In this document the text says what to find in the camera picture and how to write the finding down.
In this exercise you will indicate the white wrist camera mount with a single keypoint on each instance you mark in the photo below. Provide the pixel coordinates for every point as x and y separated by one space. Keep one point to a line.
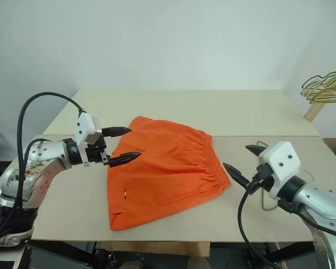
282 157
82 126

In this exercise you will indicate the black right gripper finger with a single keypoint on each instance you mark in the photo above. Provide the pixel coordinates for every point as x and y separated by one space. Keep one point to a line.
254 150
239 178

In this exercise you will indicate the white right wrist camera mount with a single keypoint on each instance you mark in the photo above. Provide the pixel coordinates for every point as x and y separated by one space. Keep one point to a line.
282 157

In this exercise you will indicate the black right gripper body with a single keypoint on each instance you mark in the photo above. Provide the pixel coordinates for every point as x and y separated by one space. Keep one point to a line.
264 179

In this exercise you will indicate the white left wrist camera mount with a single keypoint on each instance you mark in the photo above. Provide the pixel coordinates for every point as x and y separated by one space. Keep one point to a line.
82 126

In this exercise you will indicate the wooden hanger rack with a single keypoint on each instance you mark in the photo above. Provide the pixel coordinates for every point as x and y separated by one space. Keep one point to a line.
313 112

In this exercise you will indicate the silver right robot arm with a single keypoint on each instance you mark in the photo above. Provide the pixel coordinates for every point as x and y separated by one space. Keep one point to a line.
319 199

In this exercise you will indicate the orange shirt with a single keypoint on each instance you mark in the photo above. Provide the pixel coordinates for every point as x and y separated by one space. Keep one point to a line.
162 168

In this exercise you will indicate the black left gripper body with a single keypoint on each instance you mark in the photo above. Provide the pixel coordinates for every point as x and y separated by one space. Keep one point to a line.
93 155

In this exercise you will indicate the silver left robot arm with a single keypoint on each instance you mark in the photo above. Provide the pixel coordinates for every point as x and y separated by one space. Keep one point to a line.
44 157

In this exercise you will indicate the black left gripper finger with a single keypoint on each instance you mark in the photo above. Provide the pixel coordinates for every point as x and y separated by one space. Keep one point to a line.
114 131
120 159

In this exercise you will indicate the black table frame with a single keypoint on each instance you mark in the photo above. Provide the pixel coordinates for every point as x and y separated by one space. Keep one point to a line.
72 252

